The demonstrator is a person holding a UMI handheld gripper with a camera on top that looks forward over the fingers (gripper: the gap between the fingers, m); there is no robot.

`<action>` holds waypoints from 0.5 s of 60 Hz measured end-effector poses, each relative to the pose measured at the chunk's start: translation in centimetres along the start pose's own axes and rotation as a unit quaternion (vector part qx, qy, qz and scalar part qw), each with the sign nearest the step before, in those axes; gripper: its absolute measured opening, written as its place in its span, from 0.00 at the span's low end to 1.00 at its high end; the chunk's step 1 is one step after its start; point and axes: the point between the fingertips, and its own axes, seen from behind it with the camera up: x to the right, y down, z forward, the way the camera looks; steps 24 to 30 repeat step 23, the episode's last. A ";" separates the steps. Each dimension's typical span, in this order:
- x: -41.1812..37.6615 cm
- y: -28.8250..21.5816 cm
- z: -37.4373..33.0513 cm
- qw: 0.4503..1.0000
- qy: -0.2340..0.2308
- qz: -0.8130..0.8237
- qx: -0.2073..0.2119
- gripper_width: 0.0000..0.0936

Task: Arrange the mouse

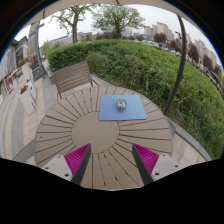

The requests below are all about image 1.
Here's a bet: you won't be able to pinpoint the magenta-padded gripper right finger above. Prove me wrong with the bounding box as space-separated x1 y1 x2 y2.
131 143 183 186

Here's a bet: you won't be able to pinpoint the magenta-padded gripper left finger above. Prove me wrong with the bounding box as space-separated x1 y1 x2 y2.
41 143 92 187

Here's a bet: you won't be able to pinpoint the transparent teal computer mouse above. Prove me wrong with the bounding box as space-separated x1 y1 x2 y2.
116 98 128 111

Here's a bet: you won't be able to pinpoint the blue rectangular mouse pad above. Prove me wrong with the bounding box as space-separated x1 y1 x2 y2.
98 94 148 122

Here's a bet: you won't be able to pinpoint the slatted grey-brown patio chair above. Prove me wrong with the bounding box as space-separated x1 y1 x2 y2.
51 59 101 100

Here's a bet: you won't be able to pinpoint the curved black parasol pole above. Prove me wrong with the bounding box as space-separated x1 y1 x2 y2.
162 14 188 116

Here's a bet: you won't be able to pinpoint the tall white planter with greenery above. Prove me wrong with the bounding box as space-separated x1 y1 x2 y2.
19 57 35 82

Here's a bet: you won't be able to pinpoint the grey building with red storefront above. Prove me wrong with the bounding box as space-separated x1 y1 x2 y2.
0 35 30 99

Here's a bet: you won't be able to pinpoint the tall grey sign pillar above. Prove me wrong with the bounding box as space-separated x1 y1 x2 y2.
27 21 48 82

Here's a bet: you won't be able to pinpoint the distant beige apartment buildings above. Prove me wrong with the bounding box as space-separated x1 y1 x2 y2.
121 21 224 79

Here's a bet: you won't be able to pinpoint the thin-leaved bare-trunk tree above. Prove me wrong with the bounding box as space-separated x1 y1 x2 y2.
51 3 98 45

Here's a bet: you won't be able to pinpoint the round leafy green tree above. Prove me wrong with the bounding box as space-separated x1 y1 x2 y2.
91 3 146 40

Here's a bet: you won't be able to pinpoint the beige parasol canopy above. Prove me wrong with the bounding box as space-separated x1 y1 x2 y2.
28 0 188 32

